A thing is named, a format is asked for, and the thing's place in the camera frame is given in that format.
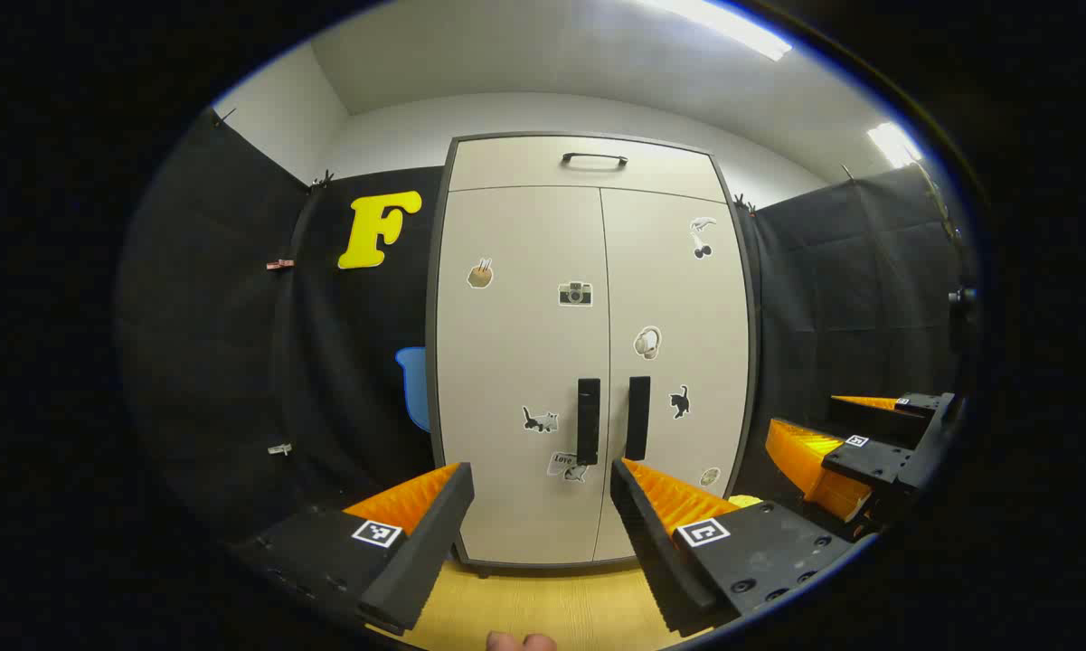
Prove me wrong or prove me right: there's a white cabinet drawer front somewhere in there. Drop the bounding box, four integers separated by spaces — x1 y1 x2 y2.
448 136 729 204

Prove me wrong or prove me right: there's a black backdrop cloth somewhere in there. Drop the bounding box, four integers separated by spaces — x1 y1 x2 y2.
118 108 982 548

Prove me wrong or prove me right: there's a white grey shoe cabinet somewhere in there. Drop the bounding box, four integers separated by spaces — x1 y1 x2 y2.
425 132 759 580

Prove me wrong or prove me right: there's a long ceiling light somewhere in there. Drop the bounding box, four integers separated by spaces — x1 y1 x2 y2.
651 0 794 62

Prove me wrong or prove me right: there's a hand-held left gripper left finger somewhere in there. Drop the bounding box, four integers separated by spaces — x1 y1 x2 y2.
231 461 476 636

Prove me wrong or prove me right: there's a short ceiling light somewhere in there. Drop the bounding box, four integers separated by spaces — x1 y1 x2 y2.
866 122 923 168

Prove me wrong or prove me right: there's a white door with headphone sticker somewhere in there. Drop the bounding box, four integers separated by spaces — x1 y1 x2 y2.
594 188 751 561

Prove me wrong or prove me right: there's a white door with camera sticker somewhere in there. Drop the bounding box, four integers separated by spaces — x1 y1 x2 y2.
436 185 611 566

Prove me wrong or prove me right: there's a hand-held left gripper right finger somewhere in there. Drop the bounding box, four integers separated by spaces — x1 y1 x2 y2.
609 457 869 638

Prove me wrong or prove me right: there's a black bar door handle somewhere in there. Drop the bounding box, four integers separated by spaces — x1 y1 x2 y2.
577 378 601 467
624 376 651 462

